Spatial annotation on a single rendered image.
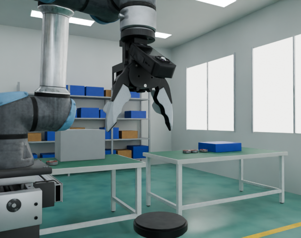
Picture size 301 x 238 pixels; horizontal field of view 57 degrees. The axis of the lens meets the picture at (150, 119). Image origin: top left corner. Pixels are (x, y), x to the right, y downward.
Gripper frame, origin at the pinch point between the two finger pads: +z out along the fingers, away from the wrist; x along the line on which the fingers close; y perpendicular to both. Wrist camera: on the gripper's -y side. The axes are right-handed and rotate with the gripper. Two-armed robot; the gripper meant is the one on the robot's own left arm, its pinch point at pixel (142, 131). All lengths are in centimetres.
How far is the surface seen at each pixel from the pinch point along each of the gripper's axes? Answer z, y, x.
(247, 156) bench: 42, 193, -271
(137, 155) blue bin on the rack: 79, 551, -306
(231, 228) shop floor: 115, 165, -211
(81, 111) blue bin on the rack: -27, 561, -169
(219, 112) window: -25, 391, -427
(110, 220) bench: 97, 211, -86
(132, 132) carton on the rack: 24, 554, -293
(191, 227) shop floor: 115, 191, -175
